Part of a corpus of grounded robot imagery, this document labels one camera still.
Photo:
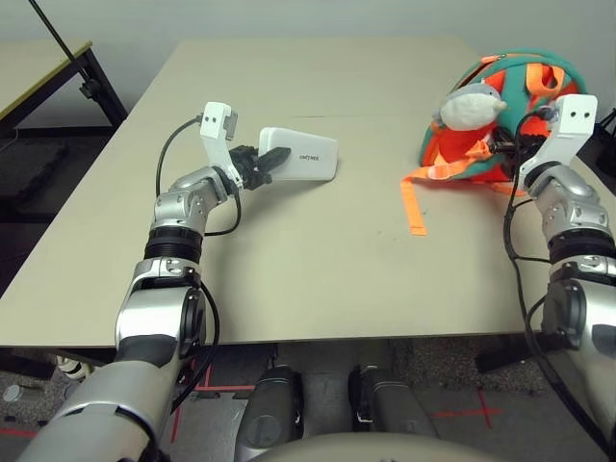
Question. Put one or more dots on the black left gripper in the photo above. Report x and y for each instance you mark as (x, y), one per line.
(245, 166)

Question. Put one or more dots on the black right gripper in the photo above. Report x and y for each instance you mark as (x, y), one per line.
(527, 143)

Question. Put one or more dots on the white plastic pencil case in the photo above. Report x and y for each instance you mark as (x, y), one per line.
(313, 159)

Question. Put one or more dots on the orange and teal backpack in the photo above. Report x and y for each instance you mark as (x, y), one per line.
(462, 144)

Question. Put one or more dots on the grey white plush shark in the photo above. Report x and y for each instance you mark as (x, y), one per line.
(469, 110)

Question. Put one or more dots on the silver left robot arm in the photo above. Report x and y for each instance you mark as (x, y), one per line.
(183, 202)

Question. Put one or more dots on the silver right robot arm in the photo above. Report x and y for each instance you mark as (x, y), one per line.
(568, 197)

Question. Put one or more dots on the thin black pole with clamp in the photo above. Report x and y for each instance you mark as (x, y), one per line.
(90, 88)

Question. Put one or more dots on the dark grey robot left leg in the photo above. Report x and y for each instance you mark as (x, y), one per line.
(274, 409)

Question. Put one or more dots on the dark grey robot leg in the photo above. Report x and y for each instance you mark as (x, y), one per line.
(274, 409)
(390, 404)

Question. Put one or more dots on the black framed side table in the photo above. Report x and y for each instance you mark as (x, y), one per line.
(33, 67)

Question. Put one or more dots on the dark grey robot right leg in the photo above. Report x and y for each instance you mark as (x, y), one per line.
(390, 404)

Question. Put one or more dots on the white striped floor object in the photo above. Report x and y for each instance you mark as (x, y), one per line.
(72, 368)

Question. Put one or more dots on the beige robot torso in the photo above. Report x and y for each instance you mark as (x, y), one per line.
(375, 450)

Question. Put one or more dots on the grey caster wheel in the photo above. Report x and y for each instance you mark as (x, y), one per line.
(12, 393)

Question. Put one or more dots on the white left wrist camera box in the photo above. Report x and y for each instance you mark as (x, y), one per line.
(214, 118)

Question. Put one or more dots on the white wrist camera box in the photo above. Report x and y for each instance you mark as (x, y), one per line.
(214, 118)
(575, 115)

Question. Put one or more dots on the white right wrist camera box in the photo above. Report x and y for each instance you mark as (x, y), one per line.
(575, 115)

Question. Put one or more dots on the black camera tripod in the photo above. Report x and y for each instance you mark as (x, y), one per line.
(608, 119)

